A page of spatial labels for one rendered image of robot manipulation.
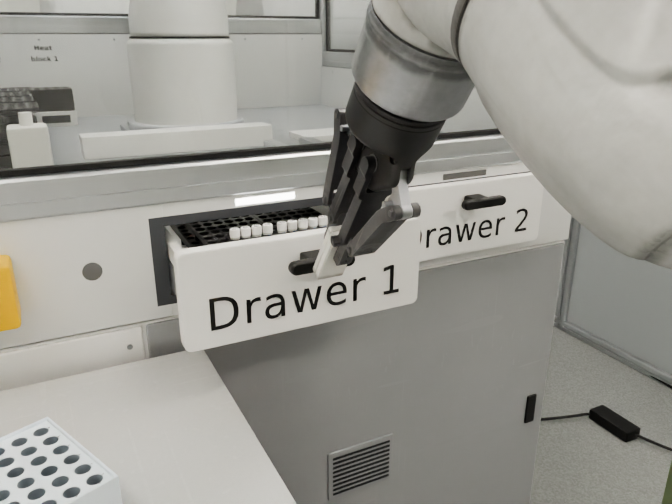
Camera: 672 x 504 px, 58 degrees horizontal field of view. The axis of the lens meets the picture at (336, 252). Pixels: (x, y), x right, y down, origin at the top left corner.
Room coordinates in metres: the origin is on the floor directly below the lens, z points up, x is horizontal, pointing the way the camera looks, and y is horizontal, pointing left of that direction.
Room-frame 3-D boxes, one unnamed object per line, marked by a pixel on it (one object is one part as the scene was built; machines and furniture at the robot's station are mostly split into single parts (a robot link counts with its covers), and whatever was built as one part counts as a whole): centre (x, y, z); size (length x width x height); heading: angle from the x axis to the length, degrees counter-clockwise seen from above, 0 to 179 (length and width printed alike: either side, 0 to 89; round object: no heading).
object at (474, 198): (0.86, -0.21, 0.91); 0.07 x 0.04 x 0.01; 117
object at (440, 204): (0.88, -0.20, 0.87); 0.29 x 0.02 x 0.11; 117
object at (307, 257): (0.61, 0.02, 0.91); 0.07 x 0.04 x 0.01; 117
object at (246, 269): (0.63, 0.03, 0.87); 0.29 x 0.02 x 0.11; 117
